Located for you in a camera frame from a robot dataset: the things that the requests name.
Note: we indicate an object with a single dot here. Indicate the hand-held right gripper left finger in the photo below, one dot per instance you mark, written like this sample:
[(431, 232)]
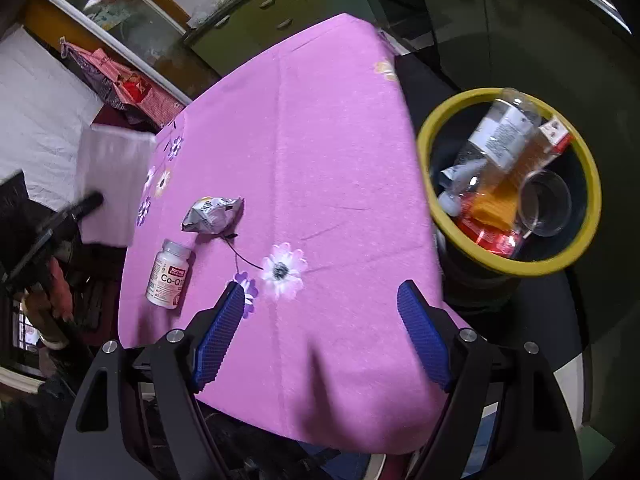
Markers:
[(220, 332)]

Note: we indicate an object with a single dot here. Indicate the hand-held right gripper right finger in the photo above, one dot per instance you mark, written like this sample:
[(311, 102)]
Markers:
[(422, 340)]

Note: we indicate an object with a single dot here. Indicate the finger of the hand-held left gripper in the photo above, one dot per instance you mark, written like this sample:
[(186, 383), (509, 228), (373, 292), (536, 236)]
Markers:
[(82, 207)]

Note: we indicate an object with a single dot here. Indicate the white paper napkin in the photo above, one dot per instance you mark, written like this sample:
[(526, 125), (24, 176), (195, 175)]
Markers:
[(115, 175)]

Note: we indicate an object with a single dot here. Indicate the white supplement bottle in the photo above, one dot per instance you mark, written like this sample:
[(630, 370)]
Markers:
[(167, 275)]

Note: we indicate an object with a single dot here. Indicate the silver snack wrapper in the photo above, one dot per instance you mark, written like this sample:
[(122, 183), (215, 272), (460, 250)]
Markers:
[(212, 212)]

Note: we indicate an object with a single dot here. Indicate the red soda can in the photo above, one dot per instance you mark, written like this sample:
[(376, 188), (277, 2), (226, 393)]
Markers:
[(492, 237)]

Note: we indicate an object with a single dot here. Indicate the orange ridged plastic piece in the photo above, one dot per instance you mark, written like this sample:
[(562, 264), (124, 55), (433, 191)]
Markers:
[(495, 200)]

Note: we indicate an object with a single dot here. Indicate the yellow-rimmed trash bin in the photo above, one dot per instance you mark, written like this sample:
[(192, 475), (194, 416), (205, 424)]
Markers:
[(425, 170)]

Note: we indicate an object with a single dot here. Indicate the clear plastic cup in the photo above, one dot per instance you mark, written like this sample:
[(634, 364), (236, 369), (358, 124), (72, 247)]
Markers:
[(545, 205)]

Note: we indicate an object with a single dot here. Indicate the clear plastic bottle white label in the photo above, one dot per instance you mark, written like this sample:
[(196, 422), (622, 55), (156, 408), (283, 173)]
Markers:
[(502, 132)]

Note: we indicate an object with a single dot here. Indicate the red and white drink carton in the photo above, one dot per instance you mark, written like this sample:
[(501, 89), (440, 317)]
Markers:
[(555, 135)]

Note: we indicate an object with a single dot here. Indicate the person's left hand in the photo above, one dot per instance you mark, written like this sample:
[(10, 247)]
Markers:
[(57, 292)]

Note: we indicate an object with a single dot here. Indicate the red checked apron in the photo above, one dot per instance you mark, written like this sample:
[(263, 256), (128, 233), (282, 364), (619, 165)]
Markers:
[(125, 85)]

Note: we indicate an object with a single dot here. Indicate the sliding glass door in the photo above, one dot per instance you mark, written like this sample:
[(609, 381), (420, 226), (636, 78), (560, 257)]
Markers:
[(125, 25)]

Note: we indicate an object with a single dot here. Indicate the pink floral tablecloth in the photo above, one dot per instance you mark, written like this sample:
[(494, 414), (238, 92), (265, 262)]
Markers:
[(325, 160)]

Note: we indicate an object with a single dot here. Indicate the green base cabinets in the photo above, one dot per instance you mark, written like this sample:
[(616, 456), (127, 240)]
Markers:
[(280, 5)]

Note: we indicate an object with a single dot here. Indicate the dark base cabinets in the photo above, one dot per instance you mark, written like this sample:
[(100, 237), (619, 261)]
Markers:
[(500, 10)]

